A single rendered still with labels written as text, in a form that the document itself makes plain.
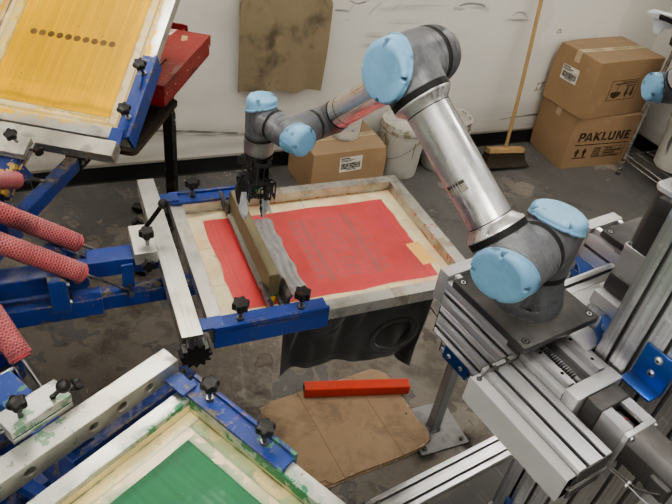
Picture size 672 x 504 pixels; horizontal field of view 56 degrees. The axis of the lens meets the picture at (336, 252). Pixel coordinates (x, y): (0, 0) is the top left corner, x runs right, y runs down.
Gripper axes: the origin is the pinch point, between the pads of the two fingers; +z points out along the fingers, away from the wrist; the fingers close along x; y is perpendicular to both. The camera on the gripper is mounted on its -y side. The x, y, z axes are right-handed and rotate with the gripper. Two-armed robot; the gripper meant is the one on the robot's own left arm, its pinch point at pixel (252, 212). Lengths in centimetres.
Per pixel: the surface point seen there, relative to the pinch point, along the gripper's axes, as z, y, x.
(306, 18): 16, -193, 89
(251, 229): 5.7, 0.0, -0.1
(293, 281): 15.3, 13.5, 8.4
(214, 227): 16.4, -16.9, -6.1
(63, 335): 113, -79, -56
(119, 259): 7.8, 2.3, -35.7
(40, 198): 20, -48, -54
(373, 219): 16.1, -9.6, 44.4
